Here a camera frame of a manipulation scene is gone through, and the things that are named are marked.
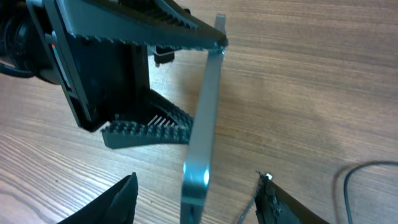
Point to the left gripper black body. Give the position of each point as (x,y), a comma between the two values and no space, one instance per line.
(89,47)

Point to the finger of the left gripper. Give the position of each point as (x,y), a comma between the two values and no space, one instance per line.
(156,121)
(161,23)

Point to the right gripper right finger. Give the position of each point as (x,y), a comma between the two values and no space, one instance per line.
(275,206)

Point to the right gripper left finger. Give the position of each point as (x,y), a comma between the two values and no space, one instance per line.
(114,206)

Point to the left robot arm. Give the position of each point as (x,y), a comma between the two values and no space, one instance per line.
(21,44)

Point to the Galaxy smartphone cyan screen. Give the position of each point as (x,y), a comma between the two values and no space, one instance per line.
(197,166)

